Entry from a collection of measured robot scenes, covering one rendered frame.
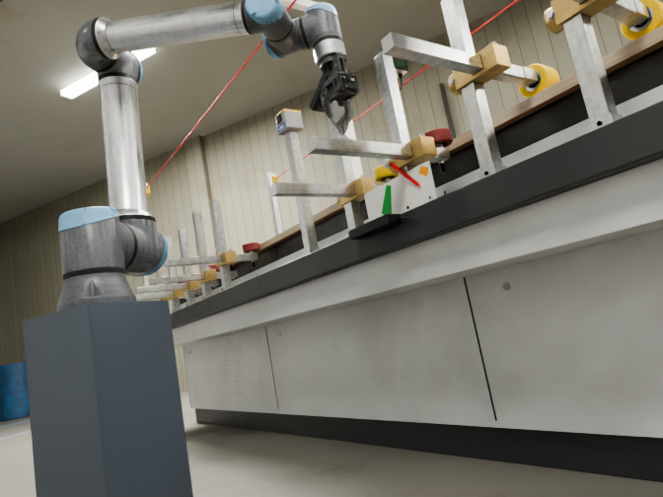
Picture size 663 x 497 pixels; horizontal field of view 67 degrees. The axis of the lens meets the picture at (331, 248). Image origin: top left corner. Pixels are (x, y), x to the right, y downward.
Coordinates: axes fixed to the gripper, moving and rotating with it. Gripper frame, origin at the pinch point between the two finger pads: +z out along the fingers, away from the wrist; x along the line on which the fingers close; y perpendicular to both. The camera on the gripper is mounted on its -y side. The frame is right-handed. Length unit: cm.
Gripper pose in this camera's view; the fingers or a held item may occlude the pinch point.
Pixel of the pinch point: (340, 130)
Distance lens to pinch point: 145.0
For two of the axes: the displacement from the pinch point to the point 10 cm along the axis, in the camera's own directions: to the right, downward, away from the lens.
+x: 8.1, -0.6, 5.8
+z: 1.9, 9.7, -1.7
